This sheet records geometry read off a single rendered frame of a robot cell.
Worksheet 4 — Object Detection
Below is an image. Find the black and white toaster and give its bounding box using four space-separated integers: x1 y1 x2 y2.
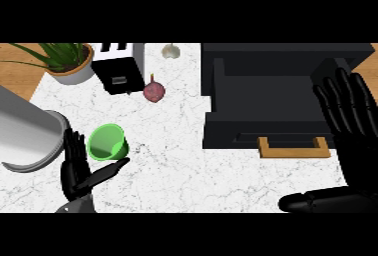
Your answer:
89 42 147 96

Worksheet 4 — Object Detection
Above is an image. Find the red onion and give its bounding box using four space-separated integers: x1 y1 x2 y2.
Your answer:
141 73 168 104

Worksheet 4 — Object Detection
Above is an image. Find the black drawer front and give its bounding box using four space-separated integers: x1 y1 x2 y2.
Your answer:
202 111 340 151

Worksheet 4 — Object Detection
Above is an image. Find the black drawer box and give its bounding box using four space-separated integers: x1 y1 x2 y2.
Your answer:
210 57 333 115

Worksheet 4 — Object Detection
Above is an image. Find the green cup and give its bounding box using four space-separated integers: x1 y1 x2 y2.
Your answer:
85 123 131 162

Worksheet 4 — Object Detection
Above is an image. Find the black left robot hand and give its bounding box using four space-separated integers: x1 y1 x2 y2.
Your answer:
58 127 132 203

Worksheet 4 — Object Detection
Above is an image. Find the potted green plant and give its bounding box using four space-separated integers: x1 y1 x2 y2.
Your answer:
0 42 95 86

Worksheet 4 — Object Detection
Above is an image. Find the black cabinet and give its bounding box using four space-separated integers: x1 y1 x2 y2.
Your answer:
200 42 376 98

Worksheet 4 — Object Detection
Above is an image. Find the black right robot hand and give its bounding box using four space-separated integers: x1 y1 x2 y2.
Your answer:
275 67 378 214

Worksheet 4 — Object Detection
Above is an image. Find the large grey cylinder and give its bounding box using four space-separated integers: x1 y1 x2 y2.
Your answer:
0 84 70 174

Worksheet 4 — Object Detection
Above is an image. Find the wooden drawer handle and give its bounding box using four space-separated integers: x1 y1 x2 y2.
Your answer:
256 136 332 159

